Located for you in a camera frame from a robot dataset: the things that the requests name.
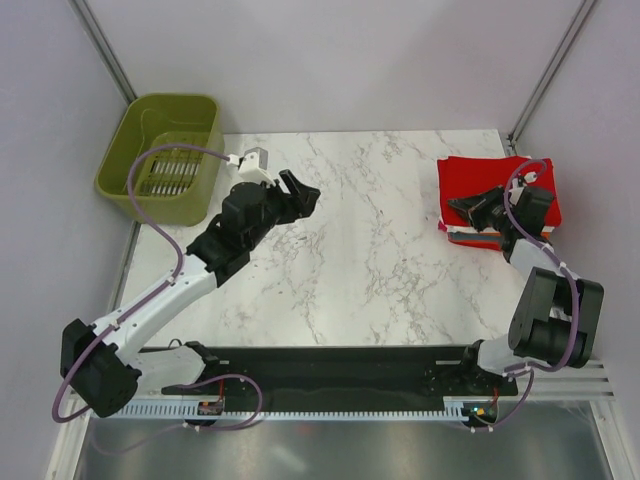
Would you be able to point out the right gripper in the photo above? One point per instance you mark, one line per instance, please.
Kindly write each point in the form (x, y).
(475, 206)

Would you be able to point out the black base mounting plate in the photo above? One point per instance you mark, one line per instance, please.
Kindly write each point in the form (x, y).
(375, 378)

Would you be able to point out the folded white t-shirt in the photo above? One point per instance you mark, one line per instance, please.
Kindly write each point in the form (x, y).
(459, 229)

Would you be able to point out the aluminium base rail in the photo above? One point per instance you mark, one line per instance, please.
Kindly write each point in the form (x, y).
(591, 382)

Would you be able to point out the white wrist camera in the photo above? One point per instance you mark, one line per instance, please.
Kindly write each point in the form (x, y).
(519, 184)
(252, 166)

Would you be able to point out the left aluminium frame post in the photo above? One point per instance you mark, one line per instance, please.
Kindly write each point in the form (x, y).
(101, 44)

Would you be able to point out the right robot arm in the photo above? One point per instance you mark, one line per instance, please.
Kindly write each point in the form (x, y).
(556, 318)

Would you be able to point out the olive green plastic basket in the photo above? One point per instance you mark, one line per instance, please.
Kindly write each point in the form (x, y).
(173, 187)

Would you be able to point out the red t-shirt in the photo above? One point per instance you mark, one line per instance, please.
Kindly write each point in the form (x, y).
(466, 176)
(477, 245)

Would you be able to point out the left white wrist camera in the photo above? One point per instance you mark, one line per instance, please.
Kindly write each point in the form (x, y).
(252, 166)

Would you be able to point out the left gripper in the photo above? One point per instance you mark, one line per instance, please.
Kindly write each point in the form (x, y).
(301, 201)

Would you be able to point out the white slotted cable duct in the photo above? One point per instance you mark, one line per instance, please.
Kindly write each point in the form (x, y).
(183, 409)

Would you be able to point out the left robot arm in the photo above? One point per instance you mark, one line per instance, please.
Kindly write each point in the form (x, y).
(100, 361)

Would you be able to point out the folded grey t-shirt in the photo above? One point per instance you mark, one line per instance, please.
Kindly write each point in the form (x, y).
(474, 238)

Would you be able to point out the right aluminium frame post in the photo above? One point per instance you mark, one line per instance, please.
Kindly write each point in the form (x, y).
(576, 25)

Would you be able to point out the aluminium frame post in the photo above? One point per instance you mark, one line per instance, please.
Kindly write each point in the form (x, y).
(576, 25)
(101, 44)

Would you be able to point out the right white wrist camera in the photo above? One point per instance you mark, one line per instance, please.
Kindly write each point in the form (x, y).
(519, 184)

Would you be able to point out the folded red t-shirt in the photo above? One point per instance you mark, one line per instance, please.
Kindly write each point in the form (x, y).
(477, 245)

